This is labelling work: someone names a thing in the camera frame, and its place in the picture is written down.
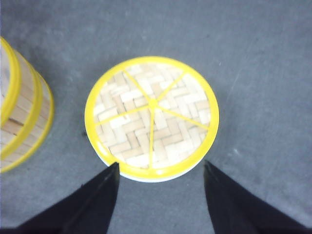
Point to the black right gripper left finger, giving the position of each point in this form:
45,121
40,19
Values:
88,210

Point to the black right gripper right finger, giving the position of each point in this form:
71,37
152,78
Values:
234,210

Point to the woven bamboo steamer lid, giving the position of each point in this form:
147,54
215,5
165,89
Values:
151,112

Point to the bamboo steamer basket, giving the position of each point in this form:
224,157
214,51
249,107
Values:
24,132

